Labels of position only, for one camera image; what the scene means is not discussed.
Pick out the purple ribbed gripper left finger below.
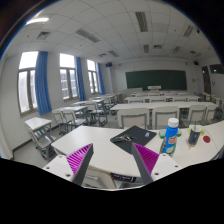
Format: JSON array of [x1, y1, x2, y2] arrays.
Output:
[[66, 144, 93, 186]]

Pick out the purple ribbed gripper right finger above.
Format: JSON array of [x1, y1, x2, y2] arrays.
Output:
[[131, 143, 159, 185]]

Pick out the black mat on table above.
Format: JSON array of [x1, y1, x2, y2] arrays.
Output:
[[110, 126, 157, 153]]

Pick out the white front table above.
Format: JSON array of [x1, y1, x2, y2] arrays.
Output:
[[50, 120, 224, 179]]

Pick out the keys on mat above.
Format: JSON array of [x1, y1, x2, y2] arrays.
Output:
[[111, 134, 132, 143]]

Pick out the blue plastic bottle white cap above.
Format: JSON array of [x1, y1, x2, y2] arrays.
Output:
[[160, 118, 179, 156]]

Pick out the white chair behind table left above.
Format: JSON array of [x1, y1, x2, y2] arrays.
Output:
[[117, 108, 149, 129]]

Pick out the white chair behind table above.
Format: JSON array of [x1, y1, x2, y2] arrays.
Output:
[[152, 106, 179, 129], [117, 108, 149, 129]]

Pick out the white chair behind table right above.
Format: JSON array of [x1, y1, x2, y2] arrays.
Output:
[[152, 106, 179, 129]]

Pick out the small white desk left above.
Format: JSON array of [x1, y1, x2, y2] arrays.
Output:
[[25, 117, 52, 136]]

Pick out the dark cup with straw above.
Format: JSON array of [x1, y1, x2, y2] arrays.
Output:
[[187, 125, 201, 147]]

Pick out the red round coaster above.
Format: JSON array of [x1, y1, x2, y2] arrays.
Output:
[[203, 136, 211, 143]]

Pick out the blue curtain left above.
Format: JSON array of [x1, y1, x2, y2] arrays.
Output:
[[35, 51, 52, 115]]

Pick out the blue curtain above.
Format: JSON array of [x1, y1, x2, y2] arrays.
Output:
[[97, 63, 105, 95], [75, 57, 86, 101], [35, 51, 52, 115]]

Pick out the blue curtain far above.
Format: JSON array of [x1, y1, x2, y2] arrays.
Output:
[[97, 63, 105, 95]]

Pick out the green chalkboard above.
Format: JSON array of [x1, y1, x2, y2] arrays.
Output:
[[126, 70, 187, 90]]

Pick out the blue curtain middle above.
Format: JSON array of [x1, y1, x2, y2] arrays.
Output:
[[75, 57, 86, 101]]

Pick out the brown door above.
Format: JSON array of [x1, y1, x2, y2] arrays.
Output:
[[201, 66, 211, 94]]

